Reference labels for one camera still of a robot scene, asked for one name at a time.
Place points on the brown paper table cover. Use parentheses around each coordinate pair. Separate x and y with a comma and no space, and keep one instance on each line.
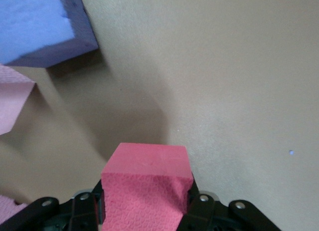
(211,78)

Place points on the pink foam cube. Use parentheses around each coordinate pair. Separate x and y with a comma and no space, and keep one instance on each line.
(7,206)
(12,98)

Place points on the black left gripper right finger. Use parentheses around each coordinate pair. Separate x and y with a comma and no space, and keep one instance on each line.
(204,216)

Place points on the purple foam cube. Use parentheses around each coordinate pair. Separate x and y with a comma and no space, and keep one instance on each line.
(37,24)

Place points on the red foam cube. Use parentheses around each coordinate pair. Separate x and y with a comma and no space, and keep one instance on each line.
(144,191)

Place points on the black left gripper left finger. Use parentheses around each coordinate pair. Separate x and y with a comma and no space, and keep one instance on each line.
(82,213)

